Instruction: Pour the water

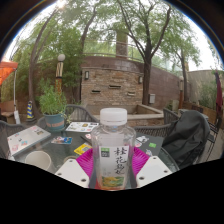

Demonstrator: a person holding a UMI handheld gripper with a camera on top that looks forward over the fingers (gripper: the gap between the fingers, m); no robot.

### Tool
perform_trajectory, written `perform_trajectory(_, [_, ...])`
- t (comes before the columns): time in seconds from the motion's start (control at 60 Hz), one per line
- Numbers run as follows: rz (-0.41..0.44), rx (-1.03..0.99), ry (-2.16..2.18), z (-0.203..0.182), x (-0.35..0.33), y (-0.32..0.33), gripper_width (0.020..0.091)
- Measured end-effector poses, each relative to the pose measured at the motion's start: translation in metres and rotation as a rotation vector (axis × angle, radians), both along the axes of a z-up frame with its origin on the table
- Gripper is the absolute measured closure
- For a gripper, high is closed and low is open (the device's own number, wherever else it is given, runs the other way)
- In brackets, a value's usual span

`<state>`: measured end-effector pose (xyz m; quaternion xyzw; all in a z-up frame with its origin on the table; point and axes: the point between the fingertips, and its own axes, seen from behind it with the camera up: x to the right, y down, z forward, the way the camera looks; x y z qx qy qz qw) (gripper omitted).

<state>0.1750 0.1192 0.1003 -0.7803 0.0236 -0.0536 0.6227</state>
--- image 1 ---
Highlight closed dark red umbrella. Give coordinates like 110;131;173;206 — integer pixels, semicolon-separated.
213;69;224;116

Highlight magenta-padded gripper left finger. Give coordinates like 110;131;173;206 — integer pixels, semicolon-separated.
54;148;96;190

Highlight small yellow printed card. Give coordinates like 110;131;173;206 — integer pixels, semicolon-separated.
73;143;93;156

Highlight blue yellow striped cone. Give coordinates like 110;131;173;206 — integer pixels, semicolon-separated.
25;100;36;121

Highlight silver laptop with stickers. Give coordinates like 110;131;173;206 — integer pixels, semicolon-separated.
6;124;52;158

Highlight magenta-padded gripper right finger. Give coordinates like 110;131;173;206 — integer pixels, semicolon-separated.
131;146;174;189

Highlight orange patio umbrella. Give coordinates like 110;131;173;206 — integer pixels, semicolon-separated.
0;60;22;125

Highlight black jacket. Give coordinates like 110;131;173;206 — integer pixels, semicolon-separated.
162;109;211;171

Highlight white sticker-covered book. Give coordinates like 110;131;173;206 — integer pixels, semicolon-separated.
65;121;100;134

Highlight white cup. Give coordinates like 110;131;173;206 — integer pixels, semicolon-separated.
24;150;54;174

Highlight small blue printed card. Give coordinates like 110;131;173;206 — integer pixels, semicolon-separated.
50;135;74;146

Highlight black laptop with stickers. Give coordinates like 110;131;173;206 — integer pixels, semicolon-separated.
80;132;165;158

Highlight clear white-capped drink bottle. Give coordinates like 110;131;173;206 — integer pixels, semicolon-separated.
90;107;137;192

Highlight grey wall utility box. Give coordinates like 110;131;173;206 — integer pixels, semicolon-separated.
148;93;157;105

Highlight black metal frame chair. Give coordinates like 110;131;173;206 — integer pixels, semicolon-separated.
206;116;224;162

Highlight green plant in blue pot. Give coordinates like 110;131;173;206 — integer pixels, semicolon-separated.
37;78;70;132

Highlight striped wooden globe lamp post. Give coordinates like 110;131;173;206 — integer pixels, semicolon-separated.
54;53;67;95

